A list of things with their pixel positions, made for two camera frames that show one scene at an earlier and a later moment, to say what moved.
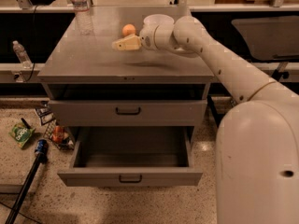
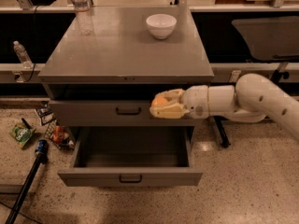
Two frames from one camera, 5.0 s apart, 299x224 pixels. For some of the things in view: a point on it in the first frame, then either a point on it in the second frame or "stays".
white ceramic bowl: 158,21 stays
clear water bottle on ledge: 23,58 stays
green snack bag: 21,133 stays
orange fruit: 128,30 -> 159,101
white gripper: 147,38 -> 196,101
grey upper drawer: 128,112 stays
